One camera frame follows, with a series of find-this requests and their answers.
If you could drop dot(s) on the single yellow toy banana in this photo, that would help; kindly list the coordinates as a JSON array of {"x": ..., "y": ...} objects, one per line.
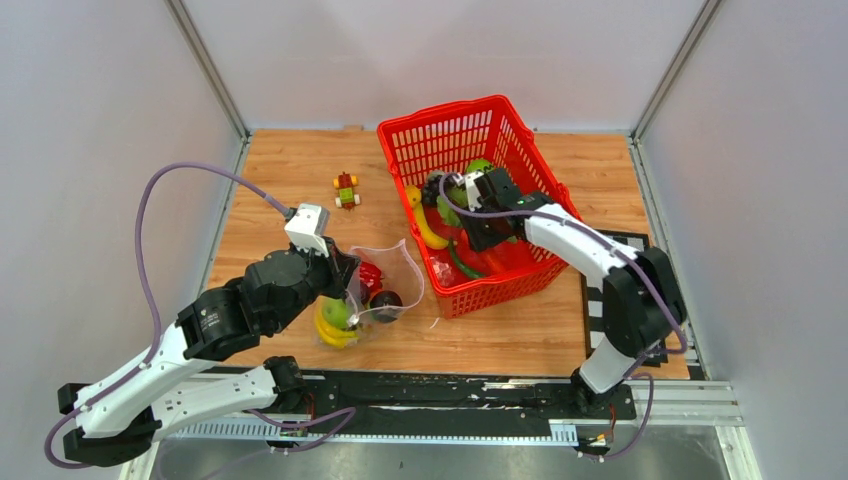
[{"x": 429, "y": 237}]

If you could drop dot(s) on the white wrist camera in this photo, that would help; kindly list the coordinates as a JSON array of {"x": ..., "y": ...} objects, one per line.
[
  {"x": 466, "y": 192},
  {"x": 306, "y": 229}
]

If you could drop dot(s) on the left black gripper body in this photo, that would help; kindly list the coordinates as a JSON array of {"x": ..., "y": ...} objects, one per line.
[{"x": 328, "y": 277}]

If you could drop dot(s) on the black toy grape bunch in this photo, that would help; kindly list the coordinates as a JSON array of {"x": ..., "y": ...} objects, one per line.
[{"x": 430, "y": 190}]

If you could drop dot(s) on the yellow toy banana bunch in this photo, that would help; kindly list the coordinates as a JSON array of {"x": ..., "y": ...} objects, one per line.
[{"x": 331, "y": 335}]

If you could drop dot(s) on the red plastic shopping basket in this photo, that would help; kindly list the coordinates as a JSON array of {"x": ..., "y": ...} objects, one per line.
[{"x": 455, "y": 163}]

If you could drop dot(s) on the black white checkerboard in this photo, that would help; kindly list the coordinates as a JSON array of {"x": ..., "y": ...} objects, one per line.
[{"x": 621, "y": 307}]

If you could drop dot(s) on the green toy cucumber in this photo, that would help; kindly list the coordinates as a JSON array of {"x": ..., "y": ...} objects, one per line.
[{"x": 464, "y": 268}]

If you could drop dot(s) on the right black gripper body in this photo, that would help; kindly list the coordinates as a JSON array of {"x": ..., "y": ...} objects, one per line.
[{"x": 484, "y": 231}]

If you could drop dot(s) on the dark purple toy plum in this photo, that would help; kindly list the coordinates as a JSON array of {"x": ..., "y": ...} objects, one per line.
[{"x": 386, "y": 306}]

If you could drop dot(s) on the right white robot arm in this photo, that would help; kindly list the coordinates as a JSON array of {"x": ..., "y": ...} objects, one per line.
[{"x": 549, "y": 226}]

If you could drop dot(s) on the colourful toy block car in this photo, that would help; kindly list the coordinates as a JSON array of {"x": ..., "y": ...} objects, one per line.
[{"x": 345, "y": 185}]

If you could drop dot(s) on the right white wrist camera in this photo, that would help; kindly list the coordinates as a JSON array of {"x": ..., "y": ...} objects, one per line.
[{"x": 466, "y": 192}]

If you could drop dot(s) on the green toy apple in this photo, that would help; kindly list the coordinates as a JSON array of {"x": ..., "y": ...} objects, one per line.
[{"x": 336, "y": 313}]

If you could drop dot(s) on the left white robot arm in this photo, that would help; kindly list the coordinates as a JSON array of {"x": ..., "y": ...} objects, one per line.
[{"x": 119, "y": 418}]

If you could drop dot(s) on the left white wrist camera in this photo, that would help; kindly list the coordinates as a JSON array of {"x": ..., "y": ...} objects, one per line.
[{"x": 306, "y": 229}]

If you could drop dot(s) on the clear zip top bag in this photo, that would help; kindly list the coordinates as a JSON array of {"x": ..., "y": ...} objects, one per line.
[{"x": 401, "y": 274}]

